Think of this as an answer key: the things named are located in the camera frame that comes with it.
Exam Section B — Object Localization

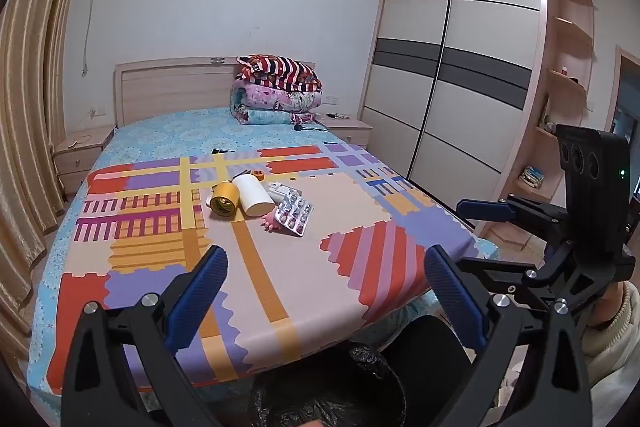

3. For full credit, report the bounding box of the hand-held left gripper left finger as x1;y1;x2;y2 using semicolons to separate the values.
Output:
60;245;231;427

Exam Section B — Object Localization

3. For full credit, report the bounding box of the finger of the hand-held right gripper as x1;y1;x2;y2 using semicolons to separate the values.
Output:
456;194;572;239
457;252;576;308

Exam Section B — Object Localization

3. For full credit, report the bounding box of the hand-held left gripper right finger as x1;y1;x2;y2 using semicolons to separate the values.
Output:
424;245;594;427

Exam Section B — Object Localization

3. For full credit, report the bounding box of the yellow tape roll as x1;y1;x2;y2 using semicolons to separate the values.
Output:
209;183;241;221

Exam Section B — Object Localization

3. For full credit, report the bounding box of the white cylinder tube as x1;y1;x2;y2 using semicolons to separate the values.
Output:
231;175;277;216

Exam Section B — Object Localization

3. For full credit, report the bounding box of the silver pill blister pack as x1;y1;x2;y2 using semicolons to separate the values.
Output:
272;188;315;237

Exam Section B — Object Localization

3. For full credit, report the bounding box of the black plastic trash bag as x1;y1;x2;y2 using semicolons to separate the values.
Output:
248;341;407;427

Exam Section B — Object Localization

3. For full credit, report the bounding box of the person's right forearm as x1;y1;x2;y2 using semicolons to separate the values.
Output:
582;279;640;413

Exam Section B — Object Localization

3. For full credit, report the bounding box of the blue white packet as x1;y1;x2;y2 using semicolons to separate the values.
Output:
519;166;546;188

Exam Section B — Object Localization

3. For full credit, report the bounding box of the colourful patchwork blanket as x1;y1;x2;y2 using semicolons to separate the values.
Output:
46;142;477;392

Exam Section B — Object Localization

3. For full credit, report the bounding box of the wooden corner shelf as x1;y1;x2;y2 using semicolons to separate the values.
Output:
475;0;599;253

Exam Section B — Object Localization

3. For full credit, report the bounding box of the sliding door wardrobe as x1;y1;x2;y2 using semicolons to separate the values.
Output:
357;0;549;239

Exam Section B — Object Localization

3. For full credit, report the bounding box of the light wooden nightstand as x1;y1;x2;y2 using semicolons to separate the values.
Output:
52;125;117;201
314;116;374;152

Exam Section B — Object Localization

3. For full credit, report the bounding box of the blue folded quilt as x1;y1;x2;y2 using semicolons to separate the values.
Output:
235;107;307;126

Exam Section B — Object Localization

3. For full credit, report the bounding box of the pink printed folded quilt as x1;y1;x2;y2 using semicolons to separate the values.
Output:
230;82;324;114

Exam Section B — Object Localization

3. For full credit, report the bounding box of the light wooden headboard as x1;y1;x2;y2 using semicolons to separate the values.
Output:
114;56;317;128

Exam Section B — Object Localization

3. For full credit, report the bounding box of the beige striped curtain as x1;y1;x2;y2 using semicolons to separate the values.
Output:
0;0;103;358

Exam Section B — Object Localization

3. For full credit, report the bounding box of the air conditioner power cable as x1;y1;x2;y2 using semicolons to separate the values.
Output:
81;0;117;78

